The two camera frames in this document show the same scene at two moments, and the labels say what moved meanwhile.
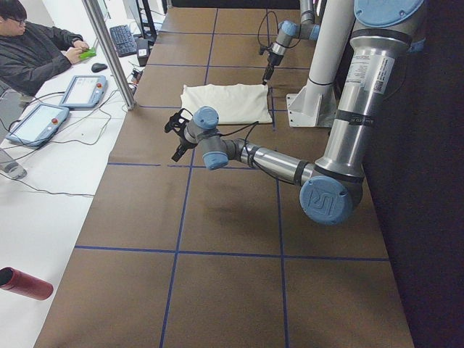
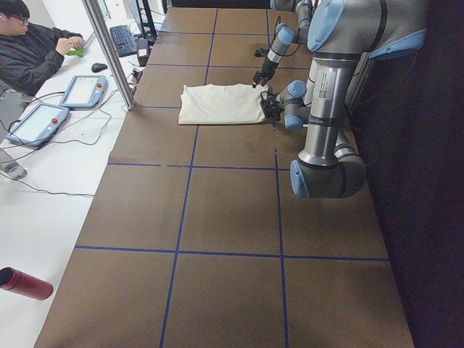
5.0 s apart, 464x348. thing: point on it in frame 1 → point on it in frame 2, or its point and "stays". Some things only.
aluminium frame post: (112, 54) stays
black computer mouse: (97, 67) stays
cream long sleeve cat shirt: (235, 103) stays
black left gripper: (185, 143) → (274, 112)
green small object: (89, 53) → (77, 52)
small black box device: (143, 49) stays
